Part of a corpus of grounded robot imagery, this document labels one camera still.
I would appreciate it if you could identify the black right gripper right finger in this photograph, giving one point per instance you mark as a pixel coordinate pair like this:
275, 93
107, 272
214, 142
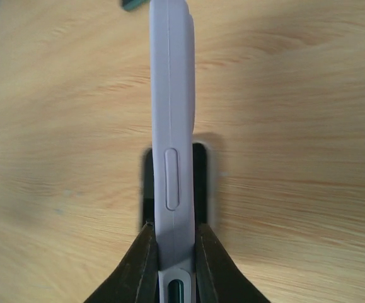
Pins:
218, 278

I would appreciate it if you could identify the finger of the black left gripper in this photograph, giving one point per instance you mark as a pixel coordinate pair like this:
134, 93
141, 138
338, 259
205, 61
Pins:
146, 205
205, 183

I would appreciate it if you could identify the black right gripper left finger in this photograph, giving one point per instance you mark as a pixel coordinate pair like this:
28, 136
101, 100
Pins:
135, 279

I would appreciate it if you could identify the teal phone case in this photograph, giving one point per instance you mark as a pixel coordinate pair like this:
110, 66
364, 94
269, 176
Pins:
176, 293

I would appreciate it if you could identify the lavender phone case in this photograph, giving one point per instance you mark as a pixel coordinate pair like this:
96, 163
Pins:
172, 51

